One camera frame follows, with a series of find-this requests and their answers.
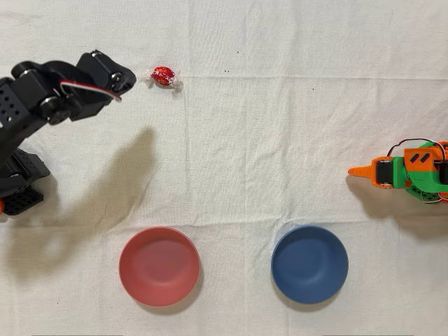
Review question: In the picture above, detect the white tablecloth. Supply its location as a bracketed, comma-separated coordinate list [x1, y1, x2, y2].
[0, 0, 448, 336]

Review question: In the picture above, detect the red bowl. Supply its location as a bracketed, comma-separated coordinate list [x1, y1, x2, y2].
[118, 225, 201, 308]

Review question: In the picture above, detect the red candy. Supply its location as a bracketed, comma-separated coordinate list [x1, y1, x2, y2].
[142, 65, 181, 89]

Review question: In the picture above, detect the blue bowl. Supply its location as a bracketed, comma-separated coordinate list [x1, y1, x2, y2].
[270, 224, 349, 305]

